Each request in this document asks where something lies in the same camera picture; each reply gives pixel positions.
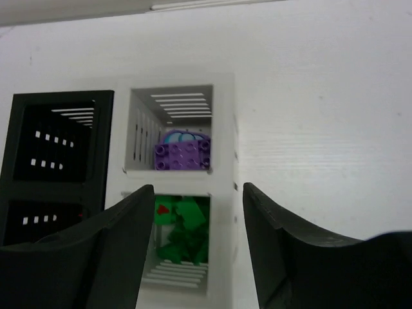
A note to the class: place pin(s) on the white slotted container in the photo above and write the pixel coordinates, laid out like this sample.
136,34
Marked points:
144,110

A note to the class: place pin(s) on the green lego small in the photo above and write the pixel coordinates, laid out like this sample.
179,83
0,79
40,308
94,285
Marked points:
190,212

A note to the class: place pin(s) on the purple lego rounded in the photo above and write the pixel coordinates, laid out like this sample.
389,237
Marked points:
191,155

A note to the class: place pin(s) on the purple flower lego piece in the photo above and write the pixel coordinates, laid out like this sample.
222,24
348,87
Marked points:
176,135

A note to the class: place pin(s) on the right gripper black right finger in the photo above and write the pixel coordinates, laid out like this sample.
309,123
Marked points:
297,264

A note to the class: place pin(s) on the green lego slope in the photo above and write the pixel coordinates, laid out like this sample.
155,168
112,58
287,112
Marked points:
186,246

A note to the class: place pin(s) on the green lego square brick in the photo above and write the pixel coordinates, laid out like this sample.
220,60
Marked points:
165,209

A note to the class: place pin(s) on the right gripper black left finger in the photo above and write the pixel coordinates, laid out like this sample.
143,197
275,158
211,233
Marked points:
97,263

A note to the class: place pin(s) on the black slotted container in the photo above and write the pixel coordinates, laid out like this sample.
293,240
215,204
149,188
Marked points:
55,162

